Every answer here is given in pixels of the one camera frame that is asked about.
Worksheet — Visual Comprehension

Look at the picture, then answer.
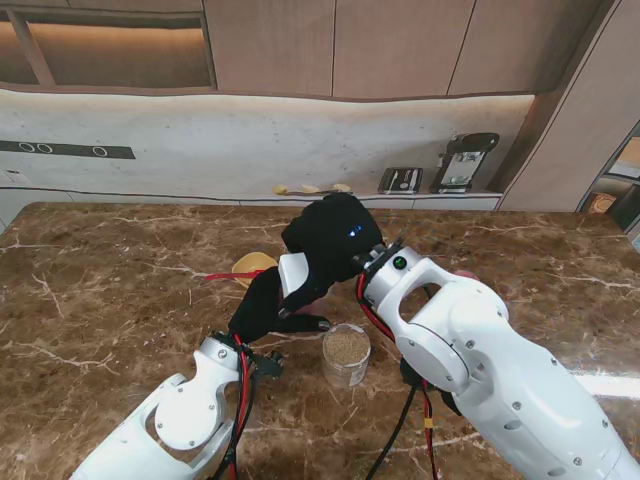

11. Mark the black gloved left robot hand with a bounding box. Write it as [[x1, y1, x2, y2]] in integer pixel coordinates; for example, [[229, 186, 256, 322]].
[[228, 266, 331, 344]]

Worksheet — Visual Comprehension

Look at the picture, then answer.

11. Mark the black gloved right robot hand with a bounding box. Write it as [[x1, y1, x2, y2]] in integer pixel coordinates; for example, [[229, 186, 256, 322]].
[[278, 194, 386, 320]]

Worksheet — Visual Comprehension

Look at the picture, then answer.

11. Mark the white square container lid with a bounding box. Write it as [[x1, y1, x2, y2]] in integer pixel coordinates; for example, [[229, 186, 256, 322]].
[[277, 252, 311, 299]]

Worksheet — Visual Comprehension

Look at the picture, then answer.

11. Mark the red plastic measuring spoon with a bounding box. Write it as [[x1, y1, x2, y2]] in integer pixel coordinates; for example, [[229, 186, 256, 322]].
[[205, 268, 266, 282]]

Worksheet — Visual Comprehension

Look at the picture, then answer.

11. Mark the clear grain jar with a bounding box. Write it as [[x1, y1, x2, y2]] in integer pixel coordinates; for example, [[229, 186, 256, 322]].
[[321, 323, 373, 388]]

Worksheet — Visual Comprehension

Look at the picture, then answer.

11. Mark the yellow plastic bowl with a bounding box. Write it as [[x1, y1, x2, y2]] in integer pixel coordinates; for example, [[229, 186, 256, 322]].
[[232, 252, 279, 289]]

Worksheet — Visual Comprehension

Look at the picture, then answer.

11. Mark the dark wooden serving board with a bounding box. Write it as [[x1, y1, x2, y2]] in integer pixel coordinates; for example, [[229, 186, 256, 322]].
[[284, 188, 354, 197]]

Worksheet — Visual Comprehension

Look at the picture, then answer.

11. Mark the white back counter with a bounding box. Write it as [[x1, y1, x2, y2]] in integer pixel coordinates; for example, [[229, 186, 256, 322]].
[[0, 185, 504, 231]]

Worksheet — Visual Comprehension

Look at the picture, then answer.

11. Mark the black toaster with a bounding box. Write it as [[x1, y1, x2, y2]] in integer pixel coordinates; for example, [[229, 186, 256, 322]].
[[377, 167, 424, 195]]

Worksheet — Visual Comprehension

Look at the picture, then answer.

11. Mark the black espresso machine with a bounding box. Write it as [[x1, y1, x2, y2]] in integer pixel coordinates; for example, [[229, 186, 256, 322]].
[[429, 132, 501, 195]]

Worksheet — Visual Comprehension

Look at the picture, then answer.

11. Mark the tall beige cabinet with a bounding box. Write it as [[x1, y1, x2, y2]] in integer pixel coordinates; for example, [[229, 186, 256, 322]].
[[498, 0, 640, 214]]

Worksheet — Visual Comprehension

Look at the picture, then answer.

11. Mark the beige patterned box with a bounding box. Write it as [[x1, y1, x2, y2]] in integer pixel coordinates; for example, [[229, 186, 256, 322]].
[[587, 192, 617, 215]]

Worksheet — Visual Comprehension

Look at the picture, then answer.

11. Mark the built-in lit shelving alcove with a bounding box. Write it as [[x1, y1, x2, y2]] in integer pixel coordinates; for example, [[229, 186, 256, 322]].
[[574, 130, 640, 236]]

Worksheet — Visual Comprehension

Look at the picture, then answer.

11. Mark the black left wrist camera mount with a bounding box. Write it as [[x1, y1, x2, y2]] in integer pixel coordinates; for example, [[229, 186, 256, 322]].
[[253, 349, 286, 380]]

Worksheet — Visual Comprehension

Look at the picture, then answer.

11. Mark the red and black left arm cable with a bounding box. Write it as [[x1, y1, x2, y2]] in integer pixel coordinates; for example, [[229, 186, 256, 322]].
[[214, 335, 259, 480]]

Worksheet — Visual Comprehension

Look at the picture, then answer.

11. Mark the red and black arm cable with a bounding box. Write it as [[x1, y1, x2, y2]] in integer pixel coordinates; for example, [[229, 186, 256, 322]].
[[214, 335, 259, 480], [355, 273, 464, 480]]

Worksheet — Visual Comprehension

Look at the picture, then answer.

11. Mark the red and black right arm cable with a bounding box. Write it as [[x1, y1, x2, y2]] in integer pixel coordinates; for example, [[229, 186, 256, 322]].
[[355, 273, 464, 480]]

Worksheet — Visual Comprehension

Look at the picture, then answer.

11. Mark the beige wall cabinet door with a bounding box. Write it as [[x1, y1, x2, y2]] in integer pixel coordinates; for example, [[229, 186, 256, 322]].
[[203, 0, 337, 100], [331, 0, 477, 100], [446, 0, 619, 97]]

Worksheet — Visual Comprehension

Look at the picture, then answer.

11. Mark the black wall control strip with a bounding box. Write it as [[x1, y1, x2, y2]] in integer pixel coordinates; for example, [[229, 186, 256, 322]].
[[0, 140, 137, 161]]

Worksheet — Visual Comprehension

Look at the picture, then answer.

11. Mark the lit open wall shelf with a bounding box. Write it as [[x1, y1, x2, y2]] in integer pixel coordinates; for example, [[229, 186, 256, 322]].
[[0, 0, 218, 94]]

